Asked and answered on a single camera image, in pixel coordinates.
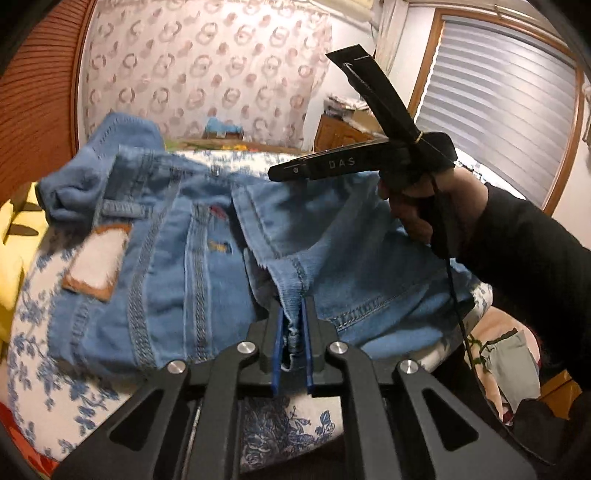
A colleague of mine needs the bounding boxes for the yellow plush toy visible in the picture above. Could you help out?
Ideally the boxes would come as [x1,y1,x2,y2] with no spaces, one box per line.
[0,182,47,333]

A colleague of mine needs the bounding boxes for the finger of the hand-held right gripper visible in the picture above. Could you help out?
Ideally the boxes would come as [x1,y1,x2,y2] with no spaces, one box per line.
[268,141,407,183]
[325,44,421,144]

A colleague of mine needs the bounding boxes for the long wooden cabinet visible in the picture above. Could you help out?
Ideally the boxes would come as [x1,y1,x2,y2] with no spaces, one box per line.
[314,113,492,185]

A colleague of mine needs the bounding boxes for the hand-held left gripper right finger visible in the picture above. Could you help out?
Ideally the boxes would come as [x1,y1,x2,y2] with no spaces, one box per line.
[302,295,539,480]

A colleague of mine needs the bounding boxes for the white wrapped air conditioner pipe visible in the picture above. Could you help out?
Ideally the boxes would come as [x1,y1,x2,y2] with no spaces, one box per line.
[369,0,408,86]

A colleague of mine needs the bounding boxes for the stack of papers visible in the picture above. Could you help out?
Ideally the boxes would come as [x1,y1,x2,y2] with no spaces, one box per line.
[323,95,370,116]

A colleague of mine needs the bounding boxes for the ring patterned sheer curtain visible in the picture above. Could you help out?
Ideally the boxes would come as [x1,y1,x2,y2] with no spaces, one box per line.
[76,0,333,148]

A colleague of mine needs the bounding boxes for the person's right hand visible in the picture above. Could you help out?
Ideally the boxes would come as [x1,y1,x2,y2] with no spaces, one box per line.
[378,168,488,259]

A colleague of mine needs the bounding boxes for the person's right forearm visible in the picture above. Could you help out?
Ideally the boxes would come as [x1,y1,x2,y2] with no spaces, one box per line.
[455,182,591,462]

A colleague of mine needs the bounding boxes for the grey striped window blind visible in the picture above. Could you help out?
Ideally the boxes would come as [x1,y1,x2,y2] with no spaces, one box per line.
[416,18,580,199]

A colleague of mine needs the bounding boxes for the wooden window frame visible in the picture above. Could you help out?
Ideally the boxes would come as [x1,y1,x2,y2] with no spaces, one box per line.
[409,7,591,217]

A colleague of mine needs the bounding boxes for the blue bag on box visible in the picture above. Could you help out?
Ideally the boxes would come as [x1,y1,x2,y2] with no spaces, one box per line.
[203,117,245,139]

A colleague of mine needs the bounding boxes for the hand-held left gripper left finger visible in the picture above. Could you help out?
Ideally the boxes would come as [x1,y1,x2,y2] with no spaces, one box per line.
[53,302,284,480]

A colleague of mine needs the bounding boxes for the wooden louvered wardrobe door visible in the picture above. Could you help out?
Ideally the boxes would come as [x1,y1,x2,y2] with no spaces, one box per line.
[0,0,109,204]

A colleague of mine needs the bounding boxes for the grey green cloth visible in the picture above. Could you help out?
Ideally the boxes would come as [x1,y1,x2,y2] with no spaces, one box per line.
[480,330,541,416]

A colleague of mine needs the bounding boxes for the blue denim pants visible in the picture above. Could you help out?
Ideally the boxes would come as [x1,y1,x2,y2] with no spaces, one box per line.
[37,113,476,384]

